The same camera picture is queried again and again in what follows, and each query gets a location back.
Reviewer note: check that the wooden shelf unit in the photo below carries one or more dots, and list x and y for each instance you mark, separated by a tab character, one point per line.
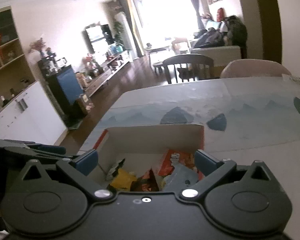
15	73

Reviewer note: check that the black water dispenser cabinet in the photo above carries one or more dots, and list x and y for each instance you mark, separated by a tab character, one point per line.
65	88

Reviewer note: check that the television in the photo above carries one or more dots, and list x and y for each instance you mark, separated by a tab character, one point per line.
98	37

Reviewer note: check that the pink upholstered chair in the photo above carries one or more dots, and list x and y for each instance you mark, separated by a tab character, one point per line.
253	68

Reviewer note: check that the dark wooden dining chair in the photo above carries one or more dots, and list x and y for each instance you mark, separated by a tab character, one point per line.
189	66

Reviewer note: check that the small round stool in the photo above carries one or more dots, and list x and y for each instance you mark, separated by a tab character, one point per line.
158	66

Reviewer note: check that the long tv console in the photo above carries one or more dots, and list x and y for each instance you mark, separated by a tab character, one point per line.
110	68

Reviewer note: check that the dark red foil snack bag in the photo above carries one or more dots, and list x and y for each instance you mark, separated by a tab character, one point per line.
145	183

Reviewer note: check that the white storage cabinet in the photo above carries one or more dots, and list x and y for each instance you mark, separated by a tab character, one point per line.
32	117

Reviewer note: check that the cardboard box with red tape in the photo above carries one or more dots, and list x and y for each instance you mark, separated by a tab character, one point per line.
143	148

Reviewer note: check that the grey blue snack packet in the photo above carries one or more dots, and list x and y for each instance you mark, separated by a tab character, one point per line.
181	178

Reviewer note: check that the white and blue biscuit packet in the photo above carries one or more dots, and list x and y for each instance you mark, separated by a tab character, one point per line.
114	170

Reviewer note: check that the white coffee table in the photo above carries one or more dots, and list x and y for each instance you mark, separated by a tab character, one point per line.
151	50

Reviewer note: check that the white sofa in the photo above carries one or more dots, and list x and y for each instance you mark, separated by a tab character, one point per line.
221	56

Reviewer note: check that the pile of dark clothes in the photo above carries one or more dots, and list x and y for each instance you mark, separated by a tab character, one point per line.
229	32

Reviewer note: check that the paper bag on floor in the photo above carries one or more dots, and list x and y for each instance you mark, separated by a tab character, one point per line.
85	103

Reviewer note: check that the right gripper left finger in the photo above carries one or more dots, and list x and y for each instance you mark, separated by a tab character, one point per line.
74	172

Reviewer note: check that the red Korean chip bag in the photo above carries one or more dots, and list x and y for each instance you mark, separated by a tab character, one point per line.
171	159

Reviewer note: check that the white standing air conditioner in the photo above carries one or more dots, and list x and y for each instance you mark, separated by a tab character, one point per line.
123	35

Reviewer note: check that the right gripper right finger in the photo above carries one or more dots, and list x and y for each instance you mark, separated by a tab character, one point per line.
215	173

